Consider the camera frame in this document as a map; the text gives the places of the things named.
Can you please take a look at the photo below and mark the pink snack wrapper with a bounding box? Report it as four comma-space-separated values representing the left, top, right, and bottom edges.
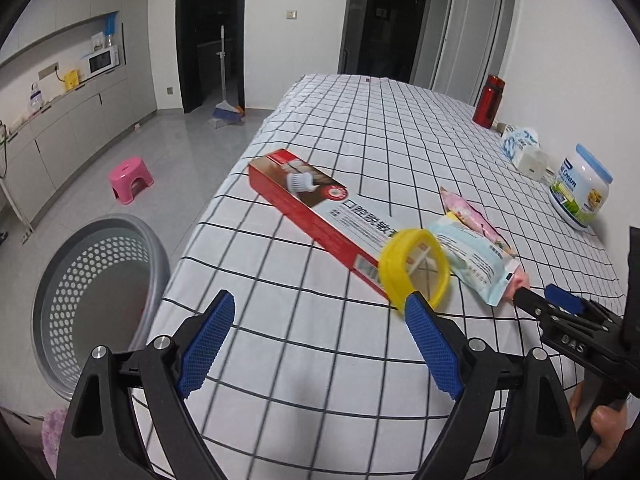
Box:
439, 188, 529, 302

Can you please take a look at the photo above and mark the yellow square lid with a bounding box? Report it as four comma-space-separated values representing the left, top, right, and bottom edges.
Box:
378, 229, 450, 314

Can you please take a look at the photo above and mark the red toothpaste box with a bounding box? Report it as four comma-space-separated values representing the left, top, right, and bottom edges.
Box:
248, 148, 402, 296

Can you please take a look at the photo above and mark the person's right hand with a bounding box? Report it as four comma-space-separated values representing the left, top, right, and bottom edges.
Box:
586, 403, 627, 471

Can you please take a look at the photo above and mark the purple fluffy rug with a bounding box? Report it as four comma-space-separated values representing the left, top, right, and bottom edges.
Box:
41, 408, 68, 476

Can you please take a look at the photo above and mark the light blue wet-wipe pack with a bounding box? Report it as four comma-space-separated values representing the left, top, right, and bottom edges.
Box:
427, 216, 521, 307

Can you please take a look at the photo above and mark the milk powder jar blue lid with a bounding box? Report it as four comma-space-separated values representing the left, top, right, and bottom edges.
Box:
548, 143, 614, 232

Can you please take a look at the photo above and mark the white charger box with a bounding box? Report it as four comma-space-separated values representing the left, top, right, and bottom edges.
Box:
512, 145, 548, 181

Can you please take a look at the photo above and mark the grey perforated laundry basket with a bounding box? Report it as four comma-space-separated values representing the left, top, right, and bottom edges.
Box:
32, 214, 170, 401

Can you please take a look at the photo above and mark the blue white tissue pack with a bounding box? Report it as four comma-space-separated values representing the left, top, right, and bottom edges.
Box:
501, 125, 539, 162

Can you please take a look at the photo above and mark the red thermos bottle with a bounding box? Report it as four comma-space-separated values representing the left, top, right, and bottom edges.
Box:
473, 75, 506, 128

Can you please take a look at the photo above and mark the white black-checked tablecloth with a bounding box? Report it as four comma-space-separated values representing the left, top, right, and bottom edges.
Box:
153, 75, 625, 479

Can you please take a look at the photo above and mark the pink plastic stool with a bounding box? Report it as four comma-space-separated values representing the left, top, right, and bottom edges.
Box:
108, 156, 154, 205

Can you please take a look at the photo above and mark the broom with blue dustpan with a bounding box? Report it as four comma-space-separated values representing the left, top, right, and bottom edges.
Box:
207, 25, 244, 129

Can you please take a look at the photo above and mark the yellow box on counter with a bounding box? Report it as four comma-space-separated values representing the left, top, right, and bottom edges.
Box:
63, 70, 80, 92

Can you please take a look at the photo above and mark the white microwave oven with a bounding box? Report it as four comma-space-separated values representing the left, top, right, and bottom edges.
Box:
81, 44, 120, 79

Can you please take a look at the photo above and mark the grey wall cabinet counter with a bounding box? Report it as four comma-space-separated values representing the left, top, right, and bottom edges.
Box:
1, 6, 157, 223

